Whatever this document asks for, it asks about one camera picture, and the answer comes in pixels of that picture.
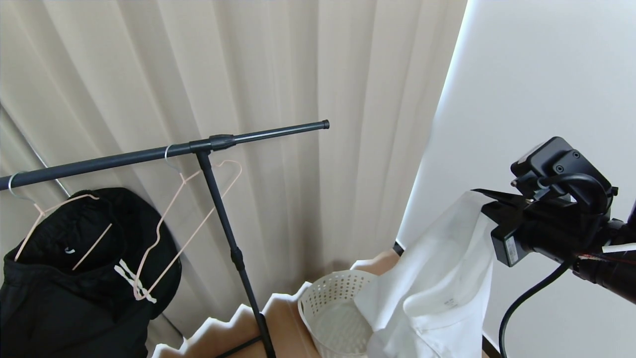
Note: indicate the white garment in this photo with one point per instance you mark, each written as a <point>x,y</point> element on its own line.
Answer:
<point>442,278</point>

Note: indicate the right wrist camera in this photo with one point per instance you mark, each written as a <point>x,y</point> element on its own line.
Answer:
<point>561,159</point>

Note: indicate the black knitted garment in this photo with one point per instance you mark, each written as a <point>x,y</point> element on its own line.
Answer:
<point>59,308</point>

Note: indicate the black clothes rack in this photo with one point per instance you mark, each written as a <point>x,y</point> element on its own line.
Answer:
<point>99,162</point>

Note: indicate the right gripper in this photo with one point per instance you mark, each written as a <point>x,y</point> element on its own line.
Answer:
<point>551,236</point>

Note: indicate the beige curtain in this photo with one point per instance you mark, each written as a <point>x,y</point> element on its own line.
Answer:
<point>323,74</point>

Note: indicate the white laundry basket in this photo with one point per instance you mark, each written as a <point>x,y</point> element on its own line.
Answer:
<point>328,313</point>

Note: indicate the pink clothes hanger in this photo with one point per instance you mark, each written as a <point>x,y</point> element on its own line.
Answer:
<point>30,233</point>
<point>198,227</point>

